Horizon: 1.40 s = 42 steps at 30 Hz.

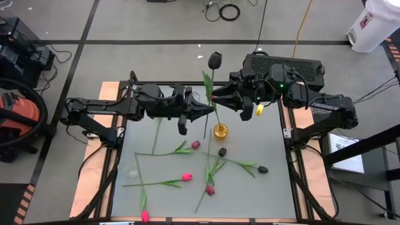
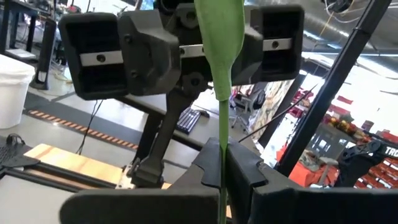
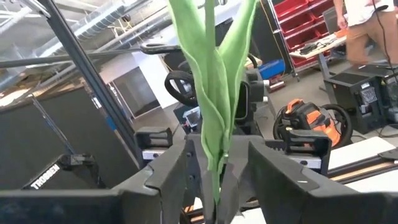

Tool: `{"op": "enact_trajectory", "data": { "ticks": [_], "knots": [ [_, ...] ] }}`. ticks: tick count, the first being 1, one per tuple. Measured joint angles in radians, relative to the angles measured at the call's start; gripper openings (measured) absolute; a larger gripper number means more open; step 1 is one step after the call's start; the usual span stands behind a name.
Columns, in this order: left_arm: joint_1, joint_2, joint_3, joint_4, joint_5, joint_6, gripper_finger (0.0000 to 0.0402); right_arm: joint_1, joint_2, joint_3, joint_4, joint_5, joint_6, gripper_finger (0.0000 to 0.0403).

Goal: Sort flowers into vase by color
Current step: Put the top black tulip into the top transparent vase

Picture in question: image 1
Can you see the black equipment boxes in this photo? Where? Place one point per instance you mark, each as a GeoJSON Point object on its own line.
{"type": "Point", "coordinates": [18, 50]}

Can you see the yellow tape tag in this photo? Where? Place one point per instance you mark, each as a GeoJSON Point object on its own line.
{"type": "Point", "coordinates": [259, 109]}

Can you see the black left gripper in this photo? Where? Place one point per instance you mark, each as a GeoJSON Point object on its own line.
{"type": "Point", "coordinates": [175, 104]}

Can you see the white trash bin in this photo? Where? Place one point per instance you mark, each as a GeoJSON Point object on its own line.
{"type": "Point", "coordinates": [372, 28]}

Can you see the wooden table side board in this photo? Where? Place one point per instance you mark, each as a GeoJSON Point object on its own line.
{"type": "Point", "coordinates": [312, 175]}
{"type": "Point", "coordinates": [93, 162]}

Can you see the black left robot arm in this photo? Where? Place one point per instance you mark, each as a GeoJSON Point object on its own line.
{"type": "Point", "coordinates": [103, 107]}

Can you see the orange shop vacuum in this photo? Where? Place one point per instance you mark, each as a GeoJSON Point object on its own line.
{"type": "Point", "coordinates": [22, 114]}

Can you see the yellow glass vase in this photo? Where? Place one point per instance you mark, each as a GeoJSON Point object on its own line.
{"type": "Point", "coordinates": [221, 132]}

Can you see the black vented computer case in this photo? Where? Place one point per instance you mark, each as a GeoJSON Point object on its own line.
{"type": "Point", "coordinates": [300, 65]}

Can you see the white printed booklet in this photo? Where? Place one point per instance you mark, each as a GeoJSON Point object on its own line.
{"type": "Point", "coordinates": [347, 156]}

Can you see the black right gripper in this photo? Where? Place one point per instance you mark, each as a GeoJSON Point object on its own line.
{"type": "Point", "coordinates": [253, 90]}

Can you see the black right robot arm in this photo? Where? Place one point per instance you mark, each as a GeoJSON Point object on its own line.
{"type": "Point", "coordinates": [328, 106]}

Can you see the black metal stand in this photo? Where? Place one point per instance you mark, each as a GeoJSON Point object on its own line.
{"type": "Point", "coordinates": [362, 145]}

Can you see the small clear glass vase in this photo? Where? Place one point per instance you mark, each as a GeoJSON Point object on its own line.
{"type": "Point", "coordinates": [128, 171]}

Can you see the red vacuum cleaner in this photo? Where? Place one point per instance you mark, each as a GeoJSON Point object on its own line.
{"type": "Point", "coordinates": [43, 109]}

